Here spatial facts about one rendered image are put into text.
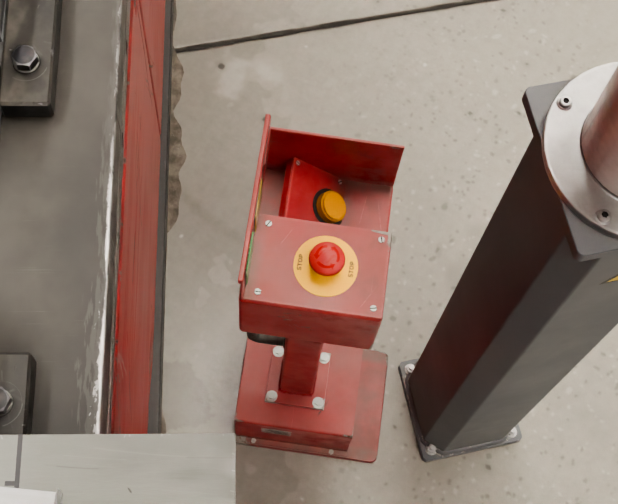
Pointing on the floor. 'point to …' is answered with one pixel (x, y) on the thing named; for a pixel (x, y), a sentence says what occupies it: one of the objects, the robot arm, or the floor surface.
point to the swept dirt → (174, 152)
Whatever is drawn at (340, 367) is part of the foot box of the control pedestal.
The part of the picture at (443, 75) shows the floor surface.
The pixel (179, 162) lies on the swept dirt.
